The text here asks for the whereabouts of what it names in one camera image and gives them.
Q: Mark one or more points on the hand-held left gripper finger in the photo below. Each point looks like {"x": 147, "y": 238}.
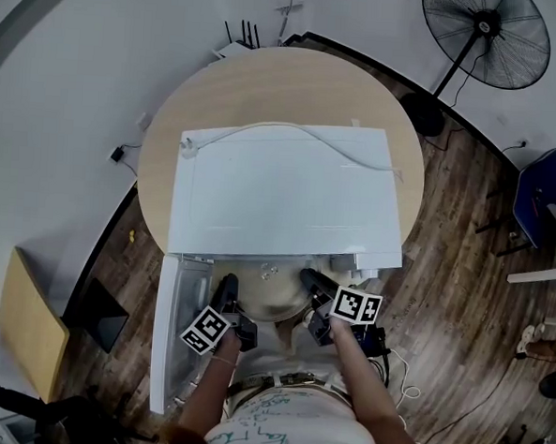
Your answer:
{"x": 229, "y": 293}

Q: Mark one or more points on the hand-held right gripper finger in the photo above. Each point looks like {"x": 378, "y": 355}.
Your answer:
{"x": 316, "y": 284}

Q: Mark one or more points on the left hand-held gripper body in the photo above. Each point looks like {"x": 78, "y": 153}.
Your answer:
{"x": 205, "y": 330}

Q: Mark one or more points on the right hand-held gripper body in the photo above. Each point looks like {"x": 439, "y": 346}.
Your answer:
{"x": 357, "y": 306}

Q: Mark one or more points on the round glass turntable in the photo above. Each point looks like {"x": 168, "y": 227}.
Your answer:
{"x": 273, "y": 296}

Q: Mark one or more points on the person's right forearm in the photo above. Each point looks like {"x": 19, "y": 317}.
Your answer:
{"x": 370, "y": 395}

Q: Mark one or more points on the person's left forearm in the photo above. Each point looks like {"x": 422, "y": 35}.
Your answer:
{"x": 203, "y": 399}

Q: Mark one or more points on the person's left hand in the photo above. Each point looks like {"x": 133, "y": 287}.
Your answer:
{"x": 228, "y": 349}

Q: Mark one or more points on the white microwave door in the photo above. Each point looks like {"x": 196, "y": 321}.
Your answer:
{"x": 165, "y": 331}

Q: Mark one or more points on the person's light trousers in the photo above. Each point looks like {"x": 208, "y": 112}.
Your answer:
{"x": 293, "y": 353}

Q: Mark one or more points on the white microwave oven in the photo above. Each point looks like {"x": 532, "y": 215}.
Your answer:
{"x": 289, "y": 198}

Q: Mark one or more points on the person's belt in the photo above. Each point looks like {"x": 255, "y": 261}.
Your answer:
{"x": 296, "y": 381}

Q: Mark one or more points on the black flat panel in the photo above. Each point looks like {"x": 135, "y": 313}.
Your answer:
{"x": 100, "y": 323}

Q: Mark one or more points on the small yellow floor object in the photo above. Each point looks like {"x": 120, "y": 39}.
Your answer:
{"x": 131, "y": 234}

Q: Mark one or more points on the person's white printed shirt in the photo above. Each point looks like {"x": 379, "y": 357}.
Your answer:
{"x": 293, "y": 428}

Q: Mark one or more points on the black office chair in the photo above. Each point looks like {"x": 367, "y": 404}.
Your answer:
{"x": 55, "y": 414}

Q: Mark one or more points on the yellow wooden board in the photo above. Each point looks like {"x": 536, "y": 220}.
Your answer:
{"x": 30, "y": 323}

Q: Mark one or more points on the black power adapter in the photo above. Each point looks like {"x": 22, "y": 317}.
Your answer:
{"x": 118, "y": 154}

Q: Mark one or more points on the wooden desk with white legs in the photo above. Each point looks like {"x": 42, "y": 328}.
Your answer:
{"x": 538, "y": 275}

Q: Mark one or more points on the round wooden table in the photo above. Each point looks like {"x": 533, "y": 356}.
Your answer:
{"x": 276, "y": 89}

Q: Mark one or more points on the blue chair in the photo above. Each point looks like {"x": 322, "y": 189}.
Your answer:
{"x": 540, "y": 195}

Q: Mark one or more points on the white router with black antennas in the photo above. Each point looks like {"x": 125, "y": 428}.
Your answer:
{"x": 234, "y": 48}

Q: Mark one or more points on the black standing fan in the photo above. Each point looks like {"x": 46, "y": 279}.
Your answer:
{"x": 487, "y": 25}

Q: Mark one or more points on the white wall plate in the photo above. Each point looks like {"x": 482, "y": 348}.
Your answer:
{"x": 145, "y": 119}

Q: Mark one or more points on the white wall socket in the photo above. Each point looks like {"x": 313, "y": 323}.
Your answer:
{"x": 523, "y": 143}

